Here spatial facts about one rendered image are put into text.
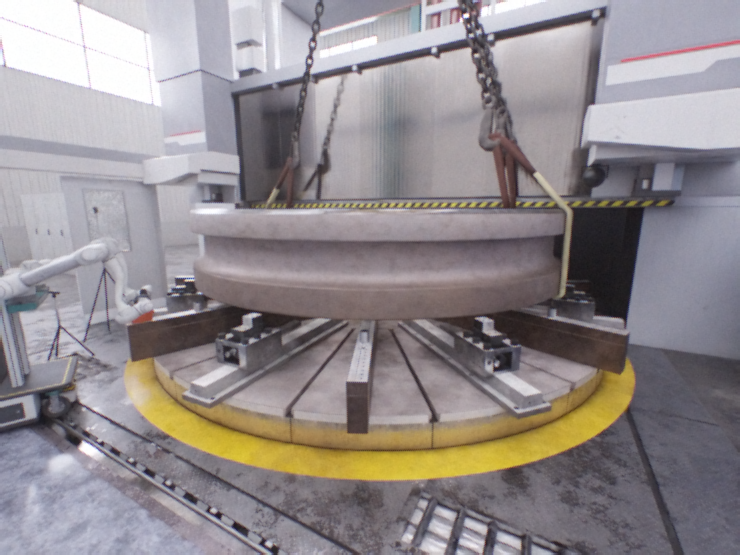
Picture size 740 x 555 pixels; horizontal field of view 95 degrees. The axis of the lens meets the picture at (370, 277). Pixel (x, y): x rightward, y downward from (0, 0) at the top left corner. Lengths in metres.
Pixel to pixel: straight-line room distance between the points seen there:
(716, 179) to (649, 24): 1.56
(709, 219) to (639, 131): 2.34
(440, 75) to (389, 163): 1.46
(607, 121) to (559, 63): 2.25
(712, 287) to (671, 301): 0.41
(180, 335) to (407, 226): 2.63
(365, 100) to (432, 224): 3.91
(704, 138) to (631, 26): 1.20
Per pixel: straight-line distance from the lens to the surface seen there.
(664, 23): 4.23
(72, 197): 6.84
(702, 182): 4.64
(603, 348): 3.83
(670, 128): 3.61
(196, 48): 6.86
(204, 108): 6.62
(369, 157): 6.17
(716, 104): 3.69
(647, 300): 5.67
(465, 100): 5.75
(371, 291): 2.81
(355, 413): 2.39
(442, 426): 2.81
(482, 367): 2.94
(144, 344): 4.06
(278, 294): 3.10
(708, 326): 5.89
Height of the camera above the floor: 1.76
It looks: 11 degrees down
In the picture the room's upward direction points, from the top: straight up
